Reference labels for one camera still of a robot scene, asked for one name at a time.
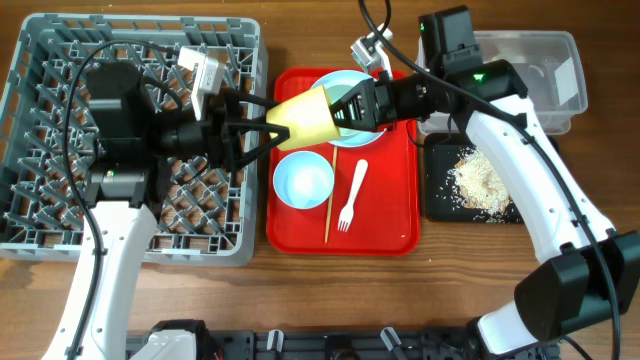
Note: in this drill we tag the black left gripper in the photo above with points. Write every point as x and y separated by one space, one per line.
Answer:
234 127

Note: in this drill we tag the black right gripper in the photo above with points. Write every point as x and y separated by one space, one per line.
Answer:
381 91

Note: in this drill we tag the yellow plastic cup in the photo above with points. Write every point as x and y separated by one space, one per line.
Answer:
308 118

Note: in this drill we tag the pale blue bowl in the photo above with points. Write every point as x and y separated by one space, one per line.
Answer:
303 180

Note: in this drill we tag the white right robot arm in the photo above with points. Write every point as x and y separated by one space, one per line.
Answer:
588 272

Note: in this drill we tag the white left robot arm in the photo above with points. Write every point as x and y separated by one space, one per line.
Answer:
128 182

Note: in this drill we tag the grey dishwasher rack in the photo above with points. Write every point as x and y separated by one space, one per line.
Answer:
49 138

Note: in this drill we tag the black food waste tray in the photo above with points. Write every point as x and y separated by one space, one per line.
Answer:
444 201

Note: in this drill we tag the rice food waste pile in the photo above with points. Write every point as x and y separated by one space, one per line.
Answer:
476 184

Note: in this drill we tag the white round plate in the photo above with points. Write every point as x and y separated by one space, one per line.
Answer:
337 84

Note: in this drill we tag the wooden chopstick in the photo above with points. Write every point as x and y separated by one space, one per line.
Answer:
331 196

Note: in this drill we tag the red plastic tray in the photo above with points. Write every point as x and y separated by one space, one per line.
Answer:
386 211

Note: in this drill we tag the white plastic fork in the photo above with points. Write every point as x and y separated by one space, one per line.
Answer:
347 212

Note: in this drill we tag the clear plastic bin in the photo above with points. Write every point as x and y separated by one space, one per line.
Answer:
535 56

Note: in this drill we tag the white label sticker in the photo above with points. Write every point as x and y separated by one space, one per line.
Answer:
566 81

